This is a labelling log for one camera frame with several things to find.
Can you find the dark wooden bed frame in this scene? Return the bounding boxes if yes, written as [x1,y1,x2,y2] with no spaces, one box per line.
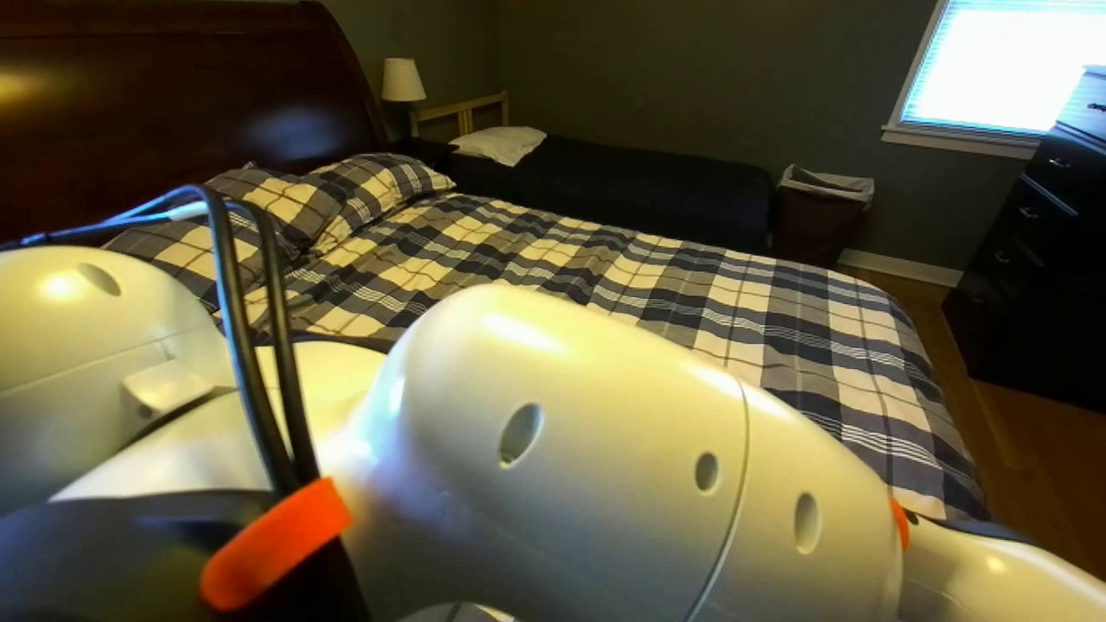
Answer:
[0,0,391,250]

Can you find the plaid duvet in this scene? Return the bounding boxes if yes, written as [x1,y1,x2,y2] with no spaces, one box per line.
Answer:
[246,187,996,536]

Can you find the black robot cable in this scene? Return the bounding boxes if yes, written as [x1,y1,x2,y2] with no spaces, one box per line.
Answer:
[0,182,327,493]

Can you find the orange wrist cable strap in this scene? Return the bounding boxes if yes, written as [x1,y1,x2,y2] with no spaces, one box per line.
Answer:
[886,493,915,552]

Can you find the white pillow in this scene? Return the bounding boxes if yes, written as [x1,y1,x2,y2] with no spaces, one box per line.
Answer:
[445,120,553,173]

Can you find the black dresser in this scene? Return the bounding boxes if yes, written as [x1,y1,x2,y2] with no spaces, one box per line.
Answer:
[941,66,1106,416]

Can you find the plaid pillow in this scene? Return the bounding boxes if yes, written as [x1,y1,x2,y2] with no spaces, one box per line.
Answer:
[102,205,304,339]
[205,149,459,260]

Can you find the small trash bin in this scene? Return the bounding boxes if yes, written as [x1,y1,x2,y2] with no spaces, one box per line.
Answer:
[769,162,878,271]

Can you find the orange elbow cable strap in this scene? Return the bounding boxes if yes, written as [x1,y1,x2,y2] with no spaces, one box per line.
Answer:
[197,473,359,616]

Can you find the light wooden chair back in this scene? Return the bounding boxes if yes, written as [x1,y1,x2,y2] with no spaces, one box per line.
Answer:
[412,88,515,145]

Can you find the dark low daybed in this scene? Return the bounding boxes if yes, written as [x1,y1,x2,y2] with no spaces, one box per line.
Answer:
[444,135,774,257]

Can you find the bright window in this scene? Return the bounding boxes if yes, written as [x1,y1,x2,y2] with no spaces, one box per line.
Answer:
[883,0,1106,162]

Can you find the white shade table lamp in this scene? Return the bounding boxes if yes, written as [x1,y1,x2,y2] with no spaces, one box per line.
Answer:
[379,55,431,111]

